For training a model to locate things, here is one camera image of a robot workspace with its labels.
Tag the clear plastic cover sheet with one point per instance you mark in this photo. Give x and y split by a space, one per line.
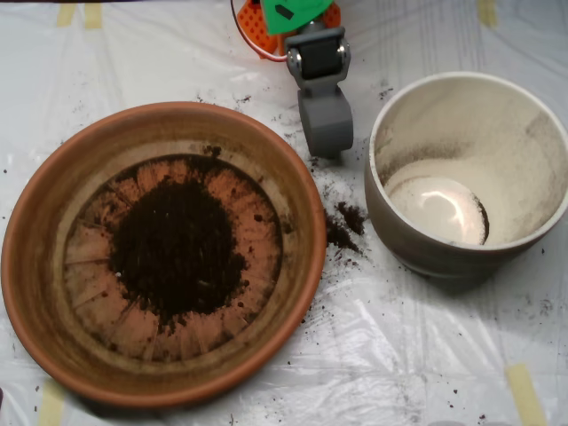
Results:
399 355

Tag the beige masking tape strip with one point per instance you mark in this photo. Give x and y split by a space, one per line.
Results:
51 404
526 395
93 15
487 12
65 14

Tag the terracotta saucer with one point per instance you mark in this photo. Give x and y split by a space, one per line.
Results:
44 222

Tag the dark soil heap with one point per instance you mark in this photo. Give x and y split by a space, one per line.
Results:
177 248

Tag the white ceramic pot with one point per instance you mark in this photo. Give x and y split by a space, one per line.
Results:
510 133

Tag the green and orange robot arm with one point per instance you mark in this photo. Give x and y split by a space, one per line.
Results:
288 13

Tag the spilled soil clump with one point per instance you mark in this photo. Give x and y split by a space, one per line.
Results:
350 217

